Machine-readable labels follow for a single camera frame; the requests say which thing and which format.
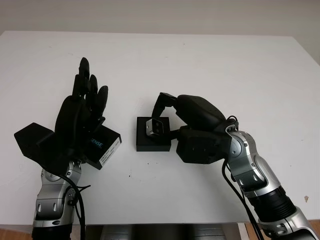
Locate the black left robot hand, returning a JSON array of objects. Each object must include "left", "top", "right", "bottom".
[{"left": 53, "top": 57, "right": 110, "bottom": 164}]

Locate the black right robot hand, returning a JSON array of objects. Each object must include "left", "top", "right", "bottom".
[{"left": 151, "top": 92, "right": 233, "bottom": 134}]

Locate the small silver depth camera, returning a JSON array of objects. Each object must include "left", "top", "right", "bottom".
[{"left": 145, "top": 118, "right": 171, "bottom": 140}]

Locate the black RealSense box lid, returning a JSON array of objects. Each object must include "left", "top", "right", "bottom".
[{"left": 84, "top": 124, "right": 123, "bottom": 171}]

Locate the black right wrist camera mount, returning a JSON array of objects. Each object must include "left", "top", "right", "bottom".
[{"left": 175, "top": 126, "right": 233, "bottom": 165}]

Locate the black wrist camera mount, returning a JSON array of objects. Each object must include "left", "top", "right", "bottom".
[
  {"left": 13, "top": 122, "right": 57, "bottom": 174},
  {"left": 175, "top": 126, "right": 233, "bottom": 165}
]

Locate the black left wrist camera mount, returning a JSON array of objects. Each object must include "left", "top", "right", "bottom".
[{"left": 13, "top": 122, "right": 57, "bottom": 174}]

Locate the black camera box base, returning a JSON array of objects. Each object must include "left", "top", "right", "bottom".
[{"left": 135, "top": 116, "right": 173, "bottom": 153}]

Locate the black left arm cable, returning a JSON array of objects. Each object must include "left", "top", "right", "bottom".
[{"left": 59, "top": 173, "right": 92, "bottom": 240}]

